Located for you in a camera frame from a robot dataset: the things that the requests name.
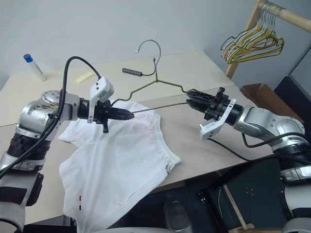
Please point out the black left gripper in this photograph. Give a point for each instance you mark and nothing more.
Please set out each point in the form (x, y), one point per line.
(102, 112)

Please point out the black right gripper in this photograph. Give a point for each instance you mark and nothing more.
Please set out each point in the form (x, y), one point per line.
(217, 106)

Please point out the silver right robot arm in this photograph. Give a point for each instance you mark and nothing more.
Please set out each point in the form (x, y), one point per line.
(267, 123)

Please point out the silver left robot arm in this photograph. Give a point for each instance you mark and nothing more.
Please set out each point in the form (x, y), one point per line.
(34, 116)

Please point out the white shorts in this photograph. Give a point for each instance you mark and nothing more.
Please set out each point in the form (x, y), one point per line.
(116, 155)

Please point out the yellow sticky note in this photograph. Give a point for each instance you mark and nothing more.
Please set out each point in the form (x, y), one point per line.
(83, 78)

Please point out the brown cardboard box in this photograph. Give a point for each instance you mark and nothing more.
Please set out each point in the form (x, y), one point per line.
(262, 97)

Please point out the bunch of hangers on rack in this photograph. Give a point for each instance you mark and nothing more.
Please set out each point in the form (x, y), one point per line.
(267, 48)

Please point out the black cabinet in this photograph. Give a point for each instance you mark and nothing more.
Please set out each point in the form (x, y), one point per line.
(296, 94)

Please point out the white tube with blue cap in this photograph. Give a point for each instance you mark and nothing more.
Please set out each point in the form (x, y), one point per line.
(35, 66)

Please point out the black case under table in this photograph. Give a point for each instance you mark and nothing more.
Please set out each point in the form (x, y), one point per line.
(255, 184)

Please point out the wooden stick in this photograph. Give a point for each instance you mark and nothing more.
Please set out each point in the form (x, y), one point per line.
(236, 206)

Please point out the wooden clothes rack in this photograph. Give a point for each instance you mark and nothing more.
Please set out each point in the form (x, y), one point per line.
(295, 17)

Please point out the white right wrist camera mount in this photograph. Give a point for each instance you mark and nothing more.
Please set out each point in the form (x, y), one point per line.
(211, 127)

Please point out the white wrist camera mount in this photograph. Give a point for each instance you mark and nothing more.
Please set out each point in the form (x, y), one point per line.
(211, 127)
(100, 88)

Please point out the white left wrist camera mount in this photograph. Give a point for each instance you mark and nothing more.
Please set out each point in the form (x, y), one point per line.
(100, 88)

